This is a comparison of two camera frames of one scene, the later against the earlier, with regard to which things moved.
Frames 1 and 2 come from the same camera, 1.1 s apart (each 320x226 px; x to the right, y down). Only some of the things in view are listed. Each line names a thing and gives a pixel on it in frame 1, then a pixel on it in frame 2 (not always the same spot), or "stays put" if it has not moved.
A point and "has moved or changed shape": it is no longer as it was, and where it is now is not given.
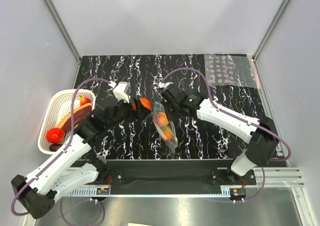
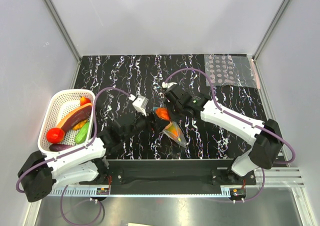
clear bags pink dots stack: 237,70 stays put
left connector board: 102,191 stays put
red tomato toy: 55,135 stays put
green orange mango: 167,131 → 174,130
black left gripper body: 125,113 → 142,123
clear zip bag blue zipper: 164,127 → 174,131
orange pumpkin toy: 145,103 has moved or changed shape
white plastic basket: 59,107 stays put
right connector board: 237,193 stays put
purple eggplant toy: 54,147 stays put
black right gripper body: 171,110 stays put
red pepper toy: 84,100 stays put
